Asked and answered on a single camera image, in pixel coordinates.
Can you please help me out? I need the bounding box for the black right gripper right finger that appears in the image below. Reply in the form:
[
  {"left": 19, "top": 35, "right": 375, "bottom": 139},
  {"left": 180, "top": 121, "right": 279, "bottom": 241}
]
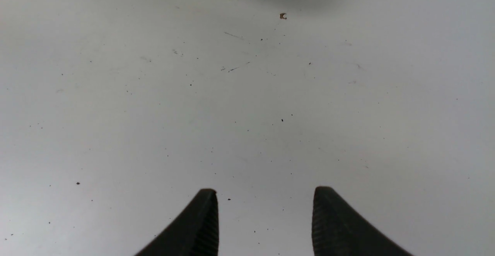
[{"left": 312, "top": 186, "right": 411, "bottom": 256}]

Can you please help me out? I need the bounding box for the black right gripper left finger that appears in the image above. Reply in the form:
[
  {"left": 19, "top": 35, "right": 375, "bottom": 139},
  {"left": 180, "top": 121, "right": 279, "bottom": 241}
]
[{"left": 136, "top": 188, "right": 219, "bottom": 256}]

